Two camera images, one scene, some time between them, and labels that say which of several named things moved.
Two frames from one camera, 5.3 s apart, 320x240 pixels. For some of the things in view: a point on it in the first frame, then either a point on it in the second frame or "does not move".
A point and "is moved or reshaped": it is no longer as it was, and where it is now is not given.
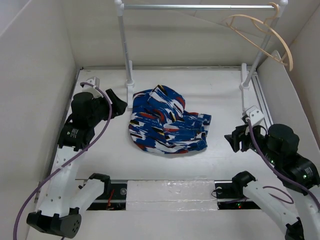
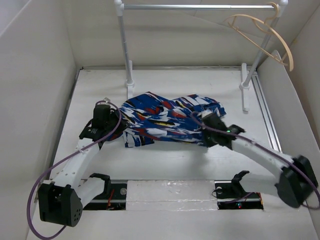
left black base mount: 116,200 does not move
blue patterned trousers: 158,122 is moved or reshaped
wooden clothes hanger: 227,21 does not move
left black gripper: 118,106 to 124,125
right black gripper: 242,132 to 208,143
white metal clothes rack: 281,7 does not move
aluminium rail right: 261,101 does not move
